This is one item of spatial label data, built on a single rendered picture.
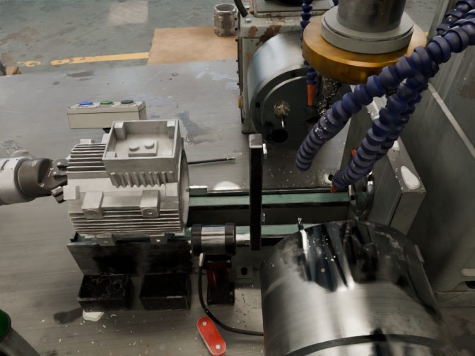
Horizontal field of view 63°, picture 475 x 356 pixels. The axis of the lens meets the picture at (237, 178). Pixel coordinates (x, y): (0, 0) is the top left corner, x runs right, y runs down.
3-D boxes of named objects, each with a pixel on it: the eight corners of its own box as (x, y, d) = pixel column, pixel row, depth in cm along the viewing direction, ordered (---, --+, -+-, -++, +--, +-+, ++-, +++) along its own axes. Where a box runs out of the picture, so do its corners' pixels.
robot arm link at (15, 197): (-2, 149, 76) (27, 145, 76) (23, 181, 83) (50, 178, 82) (-23, 183, 70) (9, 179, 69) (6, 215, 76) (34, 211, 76)
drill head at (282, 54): (323, 82, 125) (335, 3, 108) (348, 159, 100) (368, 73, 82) (245, 85, 126) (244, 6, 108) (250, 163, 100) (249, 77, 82)
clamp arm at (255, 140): (263, 238, 74) (266, 132, 56) (264, 251, 72) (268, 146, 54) (244, 238, 74) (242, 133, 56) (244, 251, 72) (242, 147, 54)
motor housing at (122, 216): (191, 181, 91) (182, 118, 77) (186, 252, 79) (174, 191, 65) (106, 184, 91) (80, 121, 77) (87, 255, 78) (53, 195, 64)
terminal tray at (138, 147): (182, 146, 77) (178, 118, 72) (179, 187, 70) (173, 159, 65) (122, 147, 77) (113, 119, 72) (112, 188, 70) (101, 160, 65)
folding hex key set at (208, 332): (229, 352, 78) (229, 349, 77) (215, 362, 77) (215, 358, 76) (208, 317, 84) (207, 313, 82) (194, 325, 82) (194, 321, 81)
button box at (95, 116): (148, 120, 99) (145, 99, 97) (141, 127, 92) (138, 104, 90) (80, 122, 99) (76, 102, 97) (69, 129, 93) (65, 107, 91)
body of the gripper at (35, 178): (10, 181, 70) (59, 176, 69) (27, 150, 76) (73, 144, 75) (32, 208, 75) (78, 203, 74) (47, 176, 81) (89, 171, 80)
